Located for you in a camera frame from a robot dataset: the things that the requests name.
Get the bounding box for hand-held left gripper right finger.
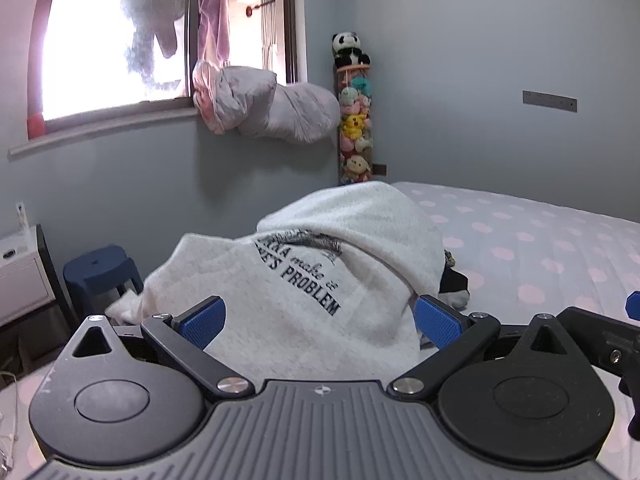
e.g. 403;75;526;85
387;294;577;402

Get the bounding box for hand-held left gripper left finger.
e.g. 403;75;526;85
66;296;256;402

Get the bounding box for white printed sweatshirt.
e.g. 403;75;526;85
105;180;446;383

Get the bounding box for dark hanging clothes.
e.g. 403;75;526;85
114;0;183;86

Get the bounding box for cream garment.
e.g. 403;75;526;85
440;287;472;310

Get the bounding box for black garment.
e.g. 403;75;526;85
439;265;471;295

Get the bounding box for bed with pink dotted sheet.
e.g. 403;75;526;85
0;181;640;480

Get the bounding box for blue stool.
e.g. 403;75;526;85
62;245;146;313

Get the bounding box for black panel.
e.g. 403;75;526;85
35;223;82;332

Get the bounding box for white cabinet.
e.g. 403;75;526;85
0;224;56;328

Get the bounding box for clear tube of plush toys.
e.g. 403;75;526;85
334;64;376;186

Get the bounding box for pink cloth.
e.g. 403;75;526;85
192;59;227;135

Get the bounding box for window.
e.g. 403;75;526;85
7;0;306;161

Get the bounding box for panda plush toy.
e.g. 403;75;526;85
331;31;372;67

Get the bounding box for pink hanging towel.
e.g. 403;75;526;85
197;0;232;67

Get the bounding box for white cable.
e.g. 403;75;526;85
0;370;22;467

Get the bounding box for grey wall plate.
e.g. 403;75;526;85
522;90;579;112

